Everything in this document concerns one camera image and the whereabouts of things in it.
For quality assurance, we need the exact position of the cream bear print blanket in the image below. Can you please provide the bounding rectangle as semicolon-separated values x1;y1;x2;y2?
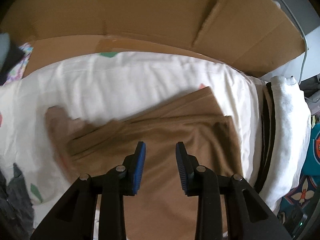
0;51;265;240

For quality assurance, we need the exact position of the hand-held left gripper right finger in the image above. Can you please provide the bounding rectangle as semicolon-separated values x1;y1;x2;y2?
175;142;292;240

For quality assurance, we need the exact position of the teal patterned blanket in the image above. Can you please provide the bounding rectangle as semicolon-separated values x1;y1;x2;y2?
276;122;320;220

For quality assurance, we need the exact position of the colourful patterned cloth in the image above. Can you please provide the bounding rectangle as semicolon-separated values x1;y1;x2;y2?
5;42;34;80

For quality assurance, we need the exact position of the folded white sweatshirt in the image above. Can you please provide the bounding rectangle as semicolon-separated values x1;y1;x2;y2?
259;76;312;210

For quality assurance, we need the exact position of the grey neck pillow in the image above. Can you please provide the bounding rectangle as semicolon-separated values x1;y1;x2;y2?
0;32;10;63

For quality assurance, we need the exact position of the brown cardboard sheet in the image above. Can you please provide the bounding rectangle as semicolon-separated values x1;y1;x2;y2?
0;0;312;79

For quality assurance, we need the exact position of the grey camouflage garment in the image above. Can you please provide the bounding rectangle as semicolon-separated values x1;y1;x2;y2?
0;162;35;240

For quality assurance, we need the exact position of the folded black garment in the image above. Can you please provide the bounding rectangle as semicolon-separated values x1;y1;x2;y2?
255;82;278;193

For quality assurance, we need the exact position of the brown printed t-shirt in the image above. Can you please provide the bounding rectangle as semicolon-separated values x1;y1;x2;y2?
66;86;244;240

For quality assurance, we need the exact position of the white power cable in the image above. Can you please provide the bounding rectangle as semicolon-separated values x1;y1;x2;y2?
267;0;309;83

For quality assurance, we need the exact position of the black cloth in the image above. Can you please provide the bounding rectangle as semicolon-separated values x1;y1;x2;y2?
0;44;24;80

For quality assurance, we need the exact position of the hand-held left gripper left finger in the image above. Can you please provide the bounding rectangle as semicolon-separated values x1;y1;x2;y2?
30;141;146;240

